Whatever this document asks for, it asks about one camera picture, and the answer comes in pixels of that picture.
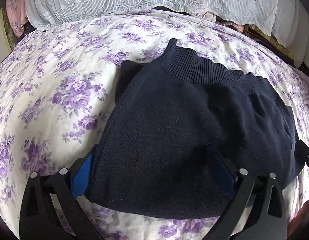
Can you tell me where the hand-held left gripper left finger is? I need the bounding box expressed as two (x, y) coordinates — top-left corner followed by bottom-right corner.
(19, 144), (105, 240)

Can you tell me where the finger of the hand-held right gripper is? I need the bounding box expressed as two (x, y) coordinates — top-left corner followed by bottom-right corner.
(296, 139), (309, 172)

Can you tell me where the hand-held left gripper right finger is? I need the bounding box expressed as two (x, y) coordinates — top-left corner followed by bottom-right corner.
(207, 145), (288, 240)

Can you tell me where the navy knitted sweater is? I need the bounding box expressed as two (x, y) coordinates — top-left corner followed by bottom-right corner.
(84, 38), (305, 219)

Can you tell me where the purple floral bedsheet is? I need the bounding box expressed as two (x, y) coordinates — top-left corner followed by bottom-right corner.
(0, 8), (309, 240)

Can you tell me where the brown bedding edge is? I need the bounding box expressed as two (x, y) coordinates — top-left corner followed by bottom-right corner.
(241, 24), (303, 67)

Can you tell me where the pink patterned cloth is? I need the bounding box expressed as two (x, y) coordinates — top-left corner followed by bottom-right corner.
(216, 20), (245, 33)

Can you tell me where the pink floral pillow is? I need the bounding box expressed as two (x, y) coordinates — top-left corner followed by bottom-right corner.
(5, 0), (37, 38)

